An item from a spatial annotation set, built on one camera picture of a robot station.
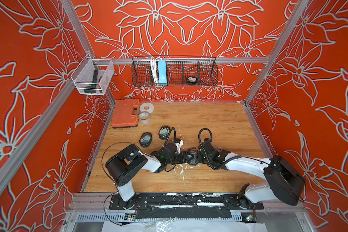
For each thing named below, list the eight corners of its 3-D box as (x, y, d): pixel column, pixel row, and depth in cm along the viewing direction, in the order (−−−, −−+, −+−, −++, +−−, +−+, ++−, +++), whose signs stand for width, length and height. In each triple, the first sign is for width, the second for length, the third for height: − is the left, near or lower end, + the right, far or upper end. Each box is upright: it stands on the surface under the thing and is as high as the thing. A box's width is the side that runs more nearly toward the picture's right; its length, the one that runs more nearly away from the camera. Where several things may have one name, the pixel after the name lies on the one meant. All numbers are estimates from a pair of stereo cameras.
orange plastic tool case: (110, 129, 105) (107, 124, 101) (118, 104, 122) (116, 98, 118) (137, 128, 105) (135, 124, 101) (142, 103, 122) (140, 98, 118)
